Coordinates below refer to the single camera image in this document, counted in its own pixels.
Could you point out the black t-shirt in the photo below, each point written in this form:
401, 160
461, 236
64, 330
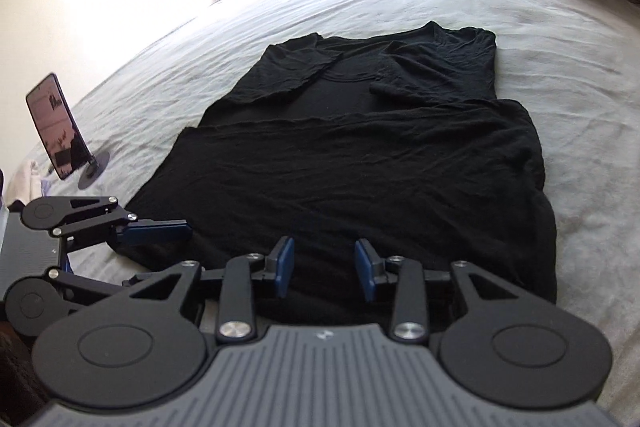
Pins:
350, 157

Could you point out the person's left forearm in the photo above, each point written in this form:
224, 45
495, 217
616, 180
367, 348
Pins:
12, 372

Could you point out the grey bed sheet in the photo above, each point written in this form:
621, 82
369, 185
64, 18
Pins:
575, 107

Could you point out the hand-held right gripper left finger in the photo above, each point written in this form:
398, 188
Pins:
285, 267

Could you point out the round black phone stand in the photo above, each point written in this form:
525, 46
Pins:
97, 169

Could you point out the smartphone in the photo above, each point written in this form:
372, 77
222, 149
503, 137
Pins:
57, 127

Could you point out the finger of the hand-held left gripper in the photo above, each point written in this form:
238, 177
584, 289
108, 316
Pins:
155, 231
90, 289

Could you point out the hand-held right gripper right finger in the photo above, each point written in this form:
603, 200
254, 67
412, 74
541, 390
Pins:
365, 269

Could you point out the pale pink cloth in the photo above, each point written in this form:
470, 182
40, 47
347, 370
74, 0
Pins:
30, 182

